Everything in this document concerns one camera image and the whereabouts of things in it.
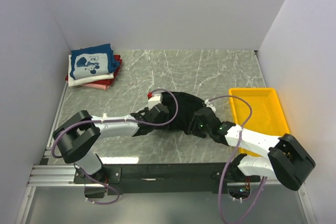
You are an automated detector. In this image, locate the black t shirt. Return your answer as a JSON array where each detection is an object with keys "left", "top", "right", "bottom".
[{"left": 132, "top": 91, "right": 213, "bottom": 137}]

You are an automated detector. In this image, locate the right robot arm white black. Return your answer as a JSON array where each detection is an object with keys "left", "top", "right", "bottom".
[{"left": 188, "top": 107, "right": 316, "bottom": 191}]

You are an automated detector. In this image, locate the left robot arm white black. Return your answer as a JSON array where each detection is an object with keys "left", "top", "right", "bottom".
[{"left": 52, "top": 103, "right": 175, "bottom": 183}]

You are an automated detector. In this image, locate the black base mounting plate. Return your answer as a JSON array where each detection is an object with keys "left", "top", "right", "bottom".
[{"left": 73, "top": 163, "right": 260, "bottom": 199}]

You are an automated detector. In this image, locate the yellow plastic tray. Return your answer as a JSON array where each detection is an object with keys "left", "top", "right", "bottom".
[{"left": 228, "top": 87, "right": 291, "bottom": 158}]

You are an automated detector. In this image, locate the pink folded t shirt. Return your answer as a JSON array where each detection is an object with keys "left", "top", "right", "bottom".
[{"left": 81, "top": 79, "right": 114, "bottom": 91}]

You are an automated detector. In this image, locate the blue mickey print t shirt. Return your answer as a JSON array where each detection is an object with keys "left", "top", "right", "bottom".
[{"left": 70, "top": 44, "right": 117, "bottom": 80}]

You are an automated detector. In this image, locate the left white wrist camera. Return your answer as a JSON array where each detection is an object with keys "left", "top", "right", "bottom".
[{"left": 147, "top": 92, "right": 162, "bottom": 110}]

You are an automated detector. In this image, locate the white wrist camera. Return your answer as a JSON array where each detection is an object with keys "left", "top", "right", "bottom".
[
  {"left": 204, "top": 99, "right": 216, "bottom": 113},
  {"left": 147, "top": 92, "right": 162, "bottom": 110}
]

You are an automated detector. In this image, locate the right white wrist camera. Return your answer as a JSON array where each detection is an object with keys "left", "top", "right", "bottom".
[{"left": 204, "top": 99, "right": 216, "bottom": 113}]

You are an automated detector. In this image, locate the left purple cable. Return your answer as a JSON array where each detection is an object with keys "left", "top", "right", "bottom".
[{"left": 51, "top": 89, "right": 180, "bottom": 206}]

